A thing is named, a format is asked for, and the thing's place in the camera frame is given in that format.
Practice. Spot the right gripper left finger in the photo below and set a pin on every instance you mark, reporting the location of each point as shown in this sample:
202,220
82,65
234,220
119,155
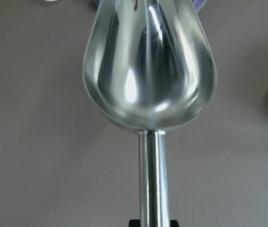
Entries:
134,223

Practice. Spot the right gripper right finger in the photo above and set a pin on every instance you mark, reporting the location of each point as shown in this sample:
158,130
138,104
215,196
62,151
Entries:
174,223

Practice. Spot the stainless steel ice scoop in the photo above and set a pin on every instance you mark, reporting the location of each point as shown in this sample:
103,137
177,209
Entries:
149,68

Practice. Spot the grey folded cloth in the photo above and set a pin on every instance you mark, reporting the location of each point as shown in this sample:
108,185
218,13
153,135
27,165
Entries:
196,4

